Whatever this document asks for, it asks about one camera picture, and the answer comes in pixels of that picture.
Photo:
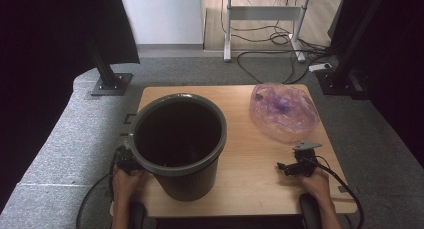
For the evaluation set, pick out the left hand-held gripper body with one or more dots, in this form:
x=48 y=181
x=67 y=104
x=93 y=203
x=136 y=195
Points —
x=123 y=159

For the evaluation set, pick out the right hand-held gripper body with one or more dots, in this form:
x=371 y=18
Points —
x=305 y=164

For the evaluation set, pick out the purple plastic trash bag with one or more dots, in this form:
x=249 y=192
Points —
x=283 y=115

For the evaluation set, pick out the dark grey trash bin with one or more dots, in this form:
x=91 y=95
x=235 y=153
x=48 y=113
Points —
x=186 y=187

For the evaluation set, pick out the person's right hand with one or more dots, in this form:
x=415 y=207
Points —
x=318 y=185

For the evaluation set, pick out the person's left hand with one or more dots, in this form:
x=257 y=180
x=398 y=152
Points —
x=125 y=185

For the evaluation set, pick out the black chair armrest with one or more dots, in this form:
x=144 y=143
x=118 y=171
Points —
x=310 y=210
x=137 y=215

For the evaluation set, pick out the grey tape piece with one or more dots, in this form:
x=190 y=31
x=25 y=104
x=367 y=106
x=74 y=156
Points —
x=343 y=189

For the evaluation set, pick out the black metal stand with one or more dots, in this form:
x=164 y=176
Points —
x=353 y=40
x=108 y=80

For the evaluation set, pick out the white power strip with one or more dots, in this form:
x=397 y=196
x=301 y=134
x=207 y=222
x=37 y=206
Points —
x=320 y=67

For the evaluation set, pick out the black curtain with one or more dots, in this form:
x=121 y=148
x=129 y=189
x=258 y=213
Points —
x=400 y=72
x=50 y=55

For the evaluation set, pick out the white desk frame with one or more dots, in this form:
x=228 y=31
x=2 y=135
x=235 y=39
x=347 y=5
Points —
x=260 y=13

